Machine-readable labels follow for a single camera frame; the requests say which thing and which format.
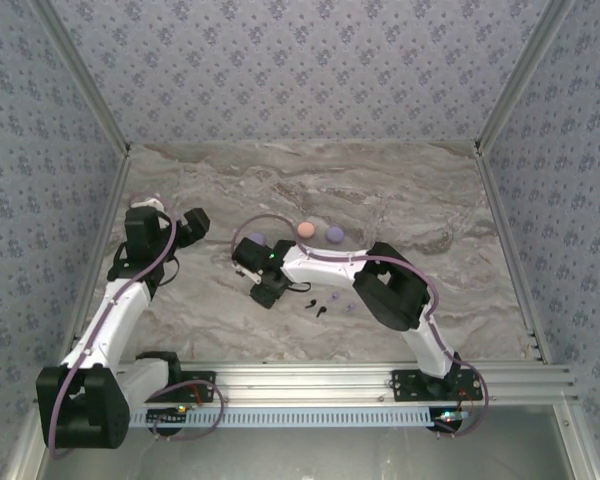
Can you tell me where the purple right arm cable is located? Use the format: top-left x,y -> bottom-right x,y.
233,213 -> 490,439

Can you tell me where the slotted light blue cable duct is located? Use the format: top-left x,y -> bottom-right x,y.
127,407 -> 439,430

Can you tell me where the small black circuit board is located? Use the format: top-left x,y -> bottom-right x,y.
432,408 -> 469,426
146,405 -> 189,425

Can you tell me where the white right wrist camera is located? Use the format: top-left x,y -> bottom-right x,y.
235,264 -> 264,284

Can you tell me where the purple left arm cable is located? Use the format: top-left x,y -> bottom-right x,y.
47,191 -> 225,460

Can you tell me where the grey metal bottom panel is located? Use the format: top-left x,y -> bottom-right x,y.
7,403 -> 600,480

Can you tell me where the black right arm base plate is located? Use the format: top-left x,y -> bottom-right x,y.
390,369 -> 484,404

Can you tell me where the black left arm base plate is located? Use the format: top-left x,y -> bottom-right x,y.
125,370 -> 217,404

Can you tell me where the aluminium mounting beam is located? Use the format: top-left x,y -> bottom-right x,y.
32,362 -> 581,407

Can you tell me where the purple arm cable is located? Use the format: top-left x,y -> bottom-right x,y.
233,213 -> 490,439
47,191 -> 225,460

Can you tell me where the aluminium frame post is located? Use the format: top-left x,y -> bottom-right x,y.
29,0 -> 132,157
474,0 -> 576,151

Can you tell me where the aluminium table side rail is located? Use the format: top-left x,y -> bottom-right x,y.
57,147 -> 134,369
474,144 -> 554,364

